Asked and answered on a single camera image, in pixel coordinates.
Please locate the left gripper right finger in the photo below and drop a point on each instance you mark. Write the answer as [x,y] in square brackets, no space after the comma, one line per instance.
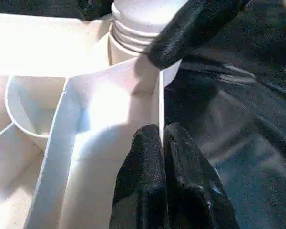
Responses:
[195,186]

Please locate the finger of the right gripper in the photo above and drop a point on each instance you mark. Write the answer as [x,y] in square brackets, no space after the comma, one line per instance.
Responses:
[195,28]
[95,8]

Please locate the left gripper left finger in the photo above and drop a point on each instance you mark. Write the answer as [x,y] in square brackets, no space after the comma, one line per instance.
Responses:
[140,186]

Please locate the white plastic table leg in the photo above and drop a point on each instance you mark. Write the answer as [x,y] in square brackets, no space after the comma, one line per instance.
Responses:
[133,24]

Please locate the white plastic table top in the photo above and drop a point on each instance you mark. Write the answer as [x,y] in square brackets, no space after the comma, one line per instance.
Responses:
[47,133]

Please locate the black plastic mat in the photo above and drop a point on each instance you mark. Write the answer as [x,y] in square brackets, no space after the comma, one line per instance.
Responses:
[248,133]

